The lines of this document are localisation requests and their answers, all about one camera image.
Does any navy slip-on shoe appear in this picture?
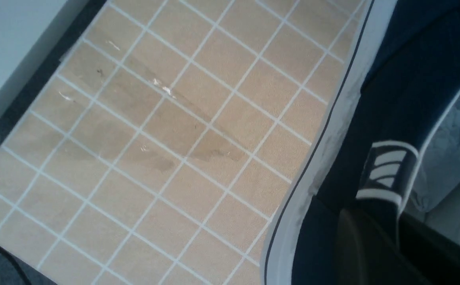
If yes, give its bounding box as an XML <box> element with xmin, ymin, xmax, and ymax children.
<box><xmin>260</xmin><ymin>0</ymin><xmax>460</xmax><ymax>285</ymax></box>

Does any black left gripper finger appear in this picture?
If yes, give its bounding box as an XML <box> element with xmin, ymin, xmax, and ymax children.
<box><xmin>335</xmin><ymin>209</ymin><xmax>460</xmax><ymax>285</ymax></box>

